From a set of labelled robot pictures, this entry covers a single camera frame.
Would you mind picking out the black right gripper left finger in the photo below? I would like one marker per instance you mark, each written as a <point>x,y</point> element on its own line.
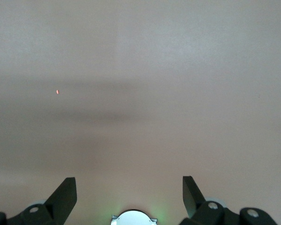
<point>61,201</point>

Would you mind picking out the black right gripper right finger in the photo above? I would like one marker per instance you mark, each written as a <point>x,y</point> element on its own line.
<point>192,199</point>

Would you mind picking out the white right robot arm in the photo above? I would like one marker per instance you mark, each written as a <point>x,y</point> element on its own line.
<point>134,218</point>

